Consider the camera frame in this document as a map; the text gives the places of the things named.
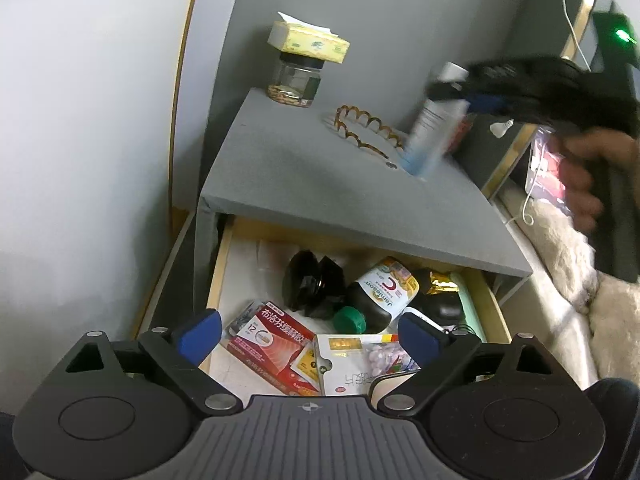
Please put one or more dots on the dark vitamin C bottle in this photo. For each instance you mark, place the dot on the dark vitamin C bottle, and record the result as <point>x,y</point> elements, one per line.
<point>373,301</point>

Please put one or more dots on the pink pill bottle silver lid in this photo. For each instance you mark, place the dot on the pink pill bottle silver lid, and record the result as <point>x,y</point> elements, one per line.
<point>390,358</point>

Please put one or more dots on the beige fluffy blanket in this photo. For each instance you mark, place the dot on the beige fluffy blanket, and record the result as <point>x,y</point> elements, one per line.
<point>586,319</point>

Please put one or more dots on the gold foil packet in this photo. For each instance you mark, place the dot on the gold foil packet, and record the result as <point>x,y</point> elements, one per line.
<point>439,283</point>

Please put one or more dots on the yellow tissue pack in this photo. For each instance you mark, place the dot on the yellow tissue pack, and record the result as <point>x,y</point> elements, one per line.
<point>293,36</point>

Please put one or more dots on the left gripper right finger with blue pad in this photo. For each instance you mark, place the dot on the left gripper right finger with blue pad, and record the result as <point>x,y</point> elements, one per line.
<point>442,358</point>

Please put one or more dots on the pale green box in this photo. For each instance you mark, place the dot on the pale green box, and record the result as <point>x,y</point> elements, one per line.
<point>471,318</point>

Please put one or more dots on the grey nightstand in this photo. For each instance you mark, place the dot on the grey nightstand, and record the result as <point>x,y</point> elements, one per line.
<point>288,166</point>

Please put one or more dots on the red label supplement bottle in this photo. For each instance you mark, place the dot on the red label supplement bottle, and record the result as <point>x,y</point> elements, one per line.
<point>459,134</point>

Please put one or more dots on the white medicine box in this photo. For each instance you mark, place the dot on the white medicine box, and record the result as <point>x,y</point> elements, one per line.
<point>343,365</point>

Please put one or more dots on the black round object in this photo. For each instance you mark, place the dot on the black round object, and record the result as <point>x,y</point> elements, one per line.
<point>444,308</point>

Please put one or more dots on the red medicine box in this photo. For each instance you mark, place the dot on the red medicine box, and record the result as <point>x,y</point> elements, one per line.
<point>279,349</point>

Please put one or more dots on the grey drawer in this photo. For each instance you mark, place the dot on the grey drawer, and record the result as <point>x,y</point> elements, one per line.
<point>277,290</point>

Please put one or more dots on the black crumpled bag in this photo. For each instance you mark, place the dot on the black crumpled bag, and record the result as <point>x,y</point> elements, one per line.
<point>313,287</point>

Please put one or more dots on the blister pack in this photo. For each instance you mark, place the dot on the blister pack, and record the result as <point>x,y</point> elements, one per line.
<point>243,318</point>

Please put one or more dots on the person's right hand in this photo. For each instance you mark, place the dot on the person's right hand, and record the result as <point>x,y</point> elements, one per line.
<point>617,148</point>

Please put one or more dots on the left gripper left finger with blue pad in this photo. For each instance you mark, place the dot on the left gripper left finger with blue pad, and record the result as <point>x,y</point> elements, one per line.
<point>176,356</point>

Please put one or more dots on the brown wavy headband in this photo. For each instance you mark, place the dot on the brown wavy headband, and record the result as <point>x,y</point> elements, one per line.
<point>366,131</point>

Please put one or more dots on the smartphone with lit screen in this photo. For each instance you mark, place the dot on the smartphone with lit screen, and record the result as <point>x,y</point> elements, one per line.
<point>542,181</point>

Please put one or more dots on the white blue spray bottle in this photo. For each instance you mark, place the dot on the white blue spray bottle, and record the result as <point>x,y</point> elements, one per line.
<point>431,134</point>

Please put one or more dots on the clear jar black lid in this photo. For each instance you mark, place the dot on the clear jar black lid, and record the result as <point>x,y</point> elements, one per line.
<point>296,80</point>

